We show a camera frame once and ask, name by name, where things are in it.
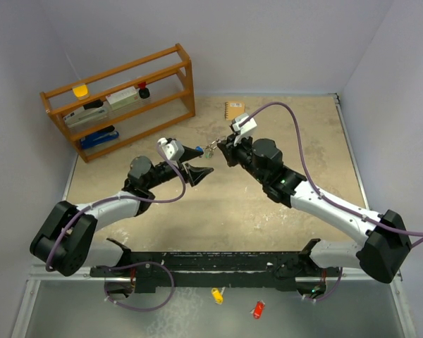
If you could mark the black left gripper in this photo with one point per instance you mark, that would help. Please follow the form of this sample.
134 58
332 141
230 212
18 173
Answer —
194 174

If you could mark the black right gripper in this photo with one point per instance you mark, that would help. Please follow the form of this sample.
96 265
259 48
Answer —
230 150

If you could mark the metal keyring with carabiner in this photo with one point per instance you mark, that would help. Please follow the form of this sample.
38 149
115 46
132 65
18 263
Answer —
212 146

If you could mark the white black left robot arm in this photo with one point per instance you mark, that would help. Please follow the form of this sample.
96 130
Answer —
64 241

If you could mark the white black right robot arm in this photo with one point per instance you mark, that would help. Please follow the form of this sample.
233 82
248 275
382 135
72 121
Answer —
379 244

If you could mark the brown spiral notebook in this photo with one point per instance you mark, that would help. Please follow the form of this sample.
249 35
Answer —
233 109

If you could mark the black red stamp bottle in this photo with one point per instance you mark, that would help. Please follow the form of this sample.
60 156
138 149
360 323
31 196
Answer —
143 91

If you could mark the blue stapler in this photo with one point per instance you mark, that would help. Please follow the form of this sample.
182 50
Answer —
106 134

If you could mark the white cardboard box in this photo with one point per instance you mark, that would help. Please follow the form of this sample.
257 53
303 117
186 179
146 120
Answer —
122 98

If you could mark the orange wooden shelf rack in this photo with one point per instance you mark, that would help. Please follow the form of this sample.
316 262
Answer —
60 102

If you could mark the white black stapler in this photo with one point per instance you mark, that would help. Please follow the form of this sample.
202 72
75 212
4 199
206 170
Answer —
84 115

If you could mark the yellow-capped key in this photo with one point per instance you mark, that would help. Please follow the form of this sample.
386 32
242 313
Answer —
217 294

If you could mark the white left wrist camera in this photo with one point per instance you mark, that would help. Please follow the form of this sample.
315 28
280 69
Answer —
170 149

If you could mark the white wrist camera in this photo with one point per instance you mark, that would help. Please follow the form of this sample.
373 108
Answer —
170 149
242 126

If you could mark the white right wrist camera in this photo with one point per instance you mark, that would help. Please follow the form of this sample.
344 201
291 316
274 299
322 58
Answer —
242 126

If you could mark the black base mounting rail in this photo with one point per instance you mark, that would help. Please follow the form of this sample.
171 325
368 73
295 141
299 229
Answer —
285 271

